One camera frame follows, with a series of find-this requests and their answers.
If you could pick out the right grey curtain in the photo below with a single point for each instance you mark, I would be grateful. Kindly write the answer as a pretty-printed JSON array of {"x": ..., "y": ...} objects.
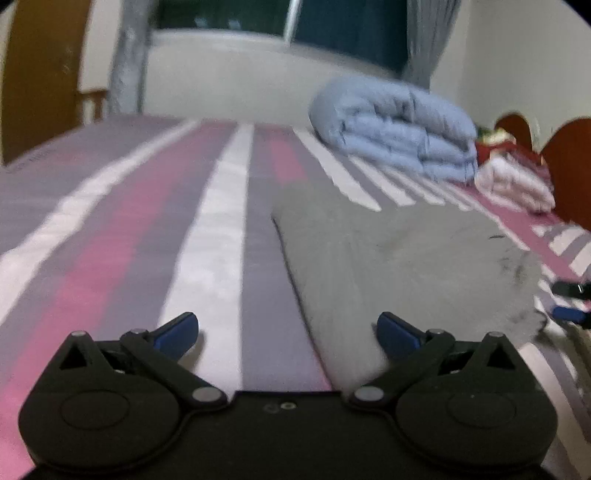
[{"x": 429, "y": 27}]

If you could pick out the folded light blue duvet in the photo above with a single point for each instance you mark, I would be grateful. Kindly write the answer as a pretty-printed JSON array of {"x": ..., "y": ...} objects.
[{"x": 398, "y": 124}]

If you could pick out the left grey curtain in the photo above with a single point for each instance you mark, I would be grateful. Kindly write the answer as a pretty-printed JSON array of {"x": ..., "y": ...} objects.
[{"x": 126, "y": 82}]

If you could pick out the folded white pink blanket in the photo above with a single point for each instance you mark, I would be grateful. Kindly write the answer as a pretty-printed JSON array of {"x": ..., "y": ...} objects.
[{"x": 515, "y": 182}]

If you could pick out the window with white frame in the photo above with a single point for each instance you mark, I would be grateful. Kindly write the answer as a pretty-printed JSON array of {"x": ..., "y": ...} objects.
[{"x": 373, "y": 31}]

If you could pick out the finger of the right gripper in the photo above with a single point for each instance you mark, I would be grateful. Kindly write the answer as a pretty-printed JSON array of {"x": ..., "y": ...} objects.
[
  {"x": 572, "y": 289},
  {"x": 574, "y": 316}
]

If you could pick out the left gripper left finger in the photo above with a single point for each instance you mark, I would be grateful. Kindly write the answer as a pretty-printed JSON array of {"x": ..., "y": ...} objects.
[{"x": 158, "y": 353}]

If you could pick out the brown wooden door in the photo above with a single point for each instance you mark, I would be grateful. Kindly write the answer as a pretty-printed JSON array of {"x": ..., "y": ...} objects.
[{"x": 41, "y": 71}]

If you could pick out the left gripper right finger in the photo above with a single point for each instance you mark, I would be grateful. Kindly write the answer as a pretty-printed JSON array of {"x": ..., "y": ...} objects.
[{"x": 412, "y": 354}]

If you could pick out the grey pants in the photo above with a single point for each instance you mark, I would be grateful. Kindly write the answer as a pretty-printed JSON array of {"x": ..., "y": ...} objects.
[{"x": 434, "y": 266}]

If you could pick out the red wooden headboard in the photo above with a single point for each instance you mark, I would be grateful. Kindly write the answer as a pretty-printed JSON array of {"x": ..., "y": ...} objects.
[{"x": 567, "y": 158}]

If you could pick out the striped pink grey bed sheet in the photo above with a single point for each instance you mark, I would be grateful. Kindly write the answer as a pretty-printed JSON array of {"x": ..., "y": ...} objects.
[{"x": 129, "y": 222}]

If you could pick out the grey curtain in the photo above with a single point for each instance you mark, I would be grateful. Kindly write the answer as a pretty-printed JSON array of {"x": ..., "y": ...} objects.
[
  {"x": 429, "y": 27},
  {"x": 126, "y": 82}
]

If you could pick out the wooden chair near door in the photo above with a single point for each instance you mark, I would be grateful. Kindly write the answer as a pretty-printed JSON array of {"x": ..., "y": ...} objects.
[{"x": 90, "y": 105}]

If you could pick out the red patterned folded blanket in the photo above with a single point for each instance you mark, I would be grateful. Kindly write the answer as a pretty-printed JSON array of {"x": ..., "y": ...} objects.
[{"x": 501, "y": 142}]

